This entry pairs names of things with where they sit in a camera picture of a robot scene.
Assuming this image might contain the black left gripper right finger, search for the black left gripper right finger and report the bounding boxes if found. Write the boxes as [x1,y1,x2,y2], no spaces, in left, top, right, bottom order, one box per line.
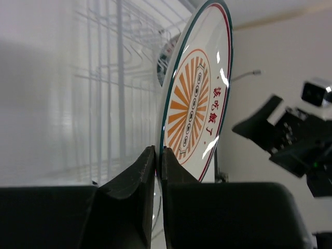
[161,148,201,248]

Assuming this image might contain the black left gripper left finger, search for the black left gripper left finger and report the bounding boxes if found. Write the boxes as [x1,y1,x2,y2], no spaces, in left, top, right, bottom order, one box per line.
[99,146,155,248]

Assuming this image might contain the green rimmed white plate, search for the green rimmed white plate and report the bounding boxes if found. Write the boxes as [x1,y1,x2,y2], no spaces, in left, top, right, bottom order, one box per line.
[157,33,181,86]

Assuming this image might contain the black wall cable with plug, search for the black wall cable with plug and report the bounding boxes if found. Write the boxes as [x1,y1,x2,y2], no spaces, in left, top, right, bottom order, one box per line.
[231,68,262,82]

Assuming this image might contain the clear wire dish rack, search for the clear wire dish rack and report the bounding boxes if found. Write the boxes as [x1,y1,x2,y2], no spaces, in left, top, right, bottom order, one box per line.
[73,1,195,184]

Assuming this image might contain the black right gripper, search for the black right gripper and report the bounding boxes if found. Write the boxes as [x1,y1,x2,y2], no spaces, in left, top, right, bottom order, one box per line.
[232,95,331,197]

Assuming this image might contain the orange sunburst plate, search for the orange sunburst plate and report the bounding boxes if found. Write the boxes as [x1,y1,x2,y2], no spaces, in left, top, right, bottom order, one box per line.
[153,0,234,234]

